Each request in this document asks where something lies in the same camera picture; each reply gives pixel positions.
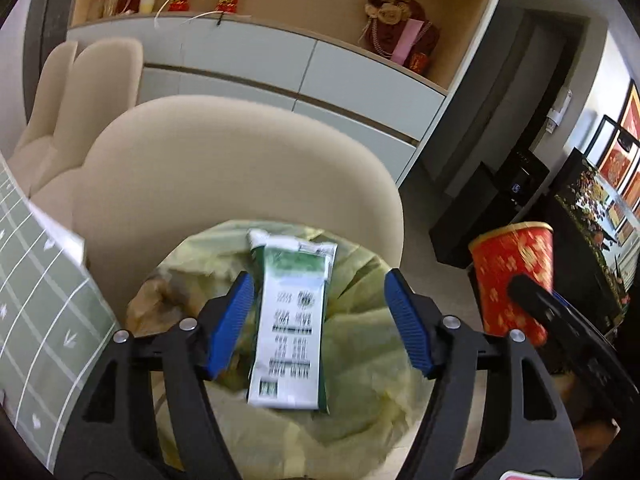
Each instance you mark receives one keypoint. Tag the beige far chair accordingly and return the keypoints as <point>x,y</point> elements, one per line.
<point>49,93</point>

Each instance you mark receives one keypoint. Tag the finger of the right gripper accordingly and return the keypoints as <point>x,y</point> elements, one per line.
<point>568,328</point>

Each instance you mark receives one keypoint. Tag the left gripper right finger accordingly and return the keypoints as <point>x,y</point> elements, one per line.
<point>525,431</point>

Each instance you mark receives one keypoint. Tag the green white milk carton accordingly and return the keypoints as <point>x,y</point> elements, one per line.
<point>294,277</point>

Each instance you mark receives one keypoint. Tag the beige chair near bin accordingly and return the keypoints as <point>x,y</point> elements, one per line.
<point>175,166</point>

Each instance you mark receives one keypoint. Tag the wooden shelf cabinet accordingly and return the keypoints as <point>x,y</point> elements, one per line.
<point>381,71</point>

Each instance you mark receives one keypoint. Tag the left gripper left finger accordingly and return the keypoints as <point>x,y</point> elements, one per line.
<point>112,432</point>

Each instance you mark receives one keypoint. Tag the green checked tablecloth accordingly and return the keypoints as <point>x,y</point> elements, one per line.
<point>54,326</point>

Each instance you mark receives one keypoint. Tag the beige middle chair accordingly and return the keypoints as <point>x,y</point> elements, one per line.
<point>103,84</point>

